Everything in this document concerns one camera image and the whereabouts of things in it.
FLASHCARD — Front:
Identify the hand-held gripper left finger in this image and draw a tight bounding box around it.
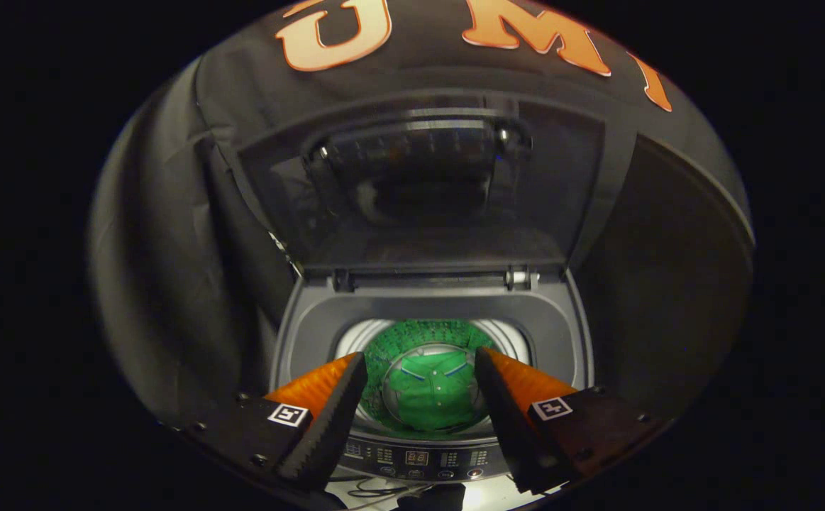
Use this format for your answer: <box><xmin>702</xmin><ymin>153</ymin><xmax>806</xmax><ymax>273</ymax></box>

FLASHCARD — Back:
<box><xmin>171</xmin><ymin>351</ymin><xmax>369</xmax><ymax>492</ymax></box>

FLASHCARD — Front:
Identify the black cable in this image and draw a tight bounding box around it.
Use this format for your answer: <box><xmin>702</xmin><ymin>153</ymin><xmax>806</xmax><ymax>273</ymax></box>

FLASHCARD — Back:
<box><xmin>345</xmin><ymin>477</ymin><xmax>427</xmax><ymax>499</ymax></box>

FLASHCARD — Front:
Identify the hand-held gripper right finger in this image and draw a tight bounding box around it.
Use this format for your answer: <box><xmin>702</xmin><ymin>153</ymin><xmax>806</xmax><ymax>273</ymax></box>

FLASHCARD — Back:
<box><xmin>473</xmin><ymin>346</ymin><xmax>670</xmax><ymax>496</ymax></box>

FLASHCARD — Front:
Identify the green polo shirt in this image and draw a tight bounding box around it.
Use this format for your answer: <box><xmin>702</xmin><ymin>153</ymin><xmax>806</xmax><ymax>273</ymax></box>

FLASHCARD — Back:
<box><xmin>384</xmin><ymin>351</ymin><xmax>488</xmax><ymax>432</ymax></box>

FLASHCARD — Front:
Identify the grey washing machine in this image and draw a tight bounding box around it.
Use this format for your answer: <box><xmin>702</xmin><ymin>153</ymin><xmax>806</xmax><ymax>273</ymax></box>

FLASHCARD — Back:
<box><xmin>270</xmin><ymin>266</ymin><xmax>595</xmax><ymax>483</ymax></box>

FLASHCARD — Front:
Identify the checkered board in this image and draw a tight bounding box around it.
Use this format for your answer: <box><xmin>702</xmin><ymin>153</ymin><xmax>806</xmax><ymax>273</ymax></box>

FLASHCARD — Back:
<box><xmin>269</xmin><ymin>229</ymin><xmax>301</xmax><ymax>276</ymax></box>

